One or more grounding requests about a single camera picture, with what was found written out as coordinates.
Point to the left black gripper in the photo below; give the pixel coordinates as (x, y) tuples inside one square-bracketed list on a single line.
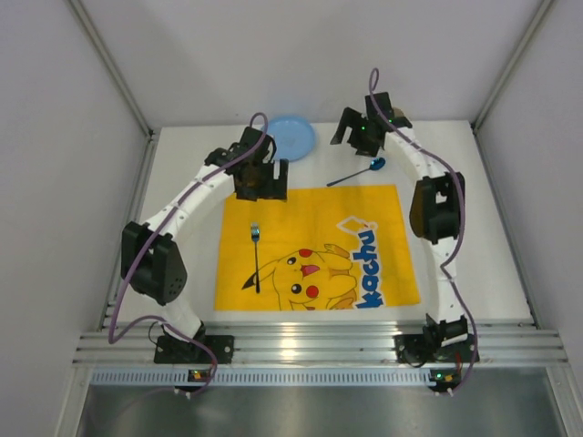
[(260, 191)]

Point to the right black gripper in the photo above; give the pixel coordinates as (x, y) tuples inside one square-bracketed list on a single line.
[(356, 134)]

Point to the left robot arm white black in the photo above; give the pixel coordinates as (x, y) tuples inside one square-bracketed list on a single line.
[(151, 262)]

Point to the blue metallic spoon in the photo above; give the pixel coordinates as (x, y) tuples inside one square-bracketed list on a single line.
[(375, 165)]

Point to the yellow Pikachu placemat cloth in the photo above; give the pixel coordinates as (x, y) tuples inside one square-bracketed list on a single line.
[(339, 248)]

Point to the blue metallic fork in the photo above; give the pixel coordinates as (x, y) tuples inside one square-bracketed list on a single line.
[(255, 238)]

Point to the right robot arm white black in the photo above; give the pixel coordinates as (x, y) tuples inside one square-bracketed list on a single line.
[(437, 212)]

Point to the aluminium rail frame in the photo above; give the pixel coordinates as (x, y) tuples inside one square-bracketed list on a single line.
[(369, 343)]

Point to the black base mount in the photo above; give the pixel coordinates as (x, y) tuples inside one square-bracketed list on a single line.
[(172, 350), (421, 348)]

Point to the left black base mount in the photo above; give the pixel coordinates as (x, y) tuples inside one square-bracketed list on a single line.
[(172, 350)]

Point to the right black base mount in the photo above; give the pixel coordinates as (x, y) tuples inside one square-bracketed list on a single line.
[(421, 348)]

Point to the perforated cable duct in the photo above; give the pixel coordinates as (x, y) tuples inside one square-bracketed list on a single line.
[(285, 377)]

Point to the light blue plate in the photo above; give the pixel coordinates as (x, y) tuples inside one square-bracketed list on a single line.
[(294, 137)]

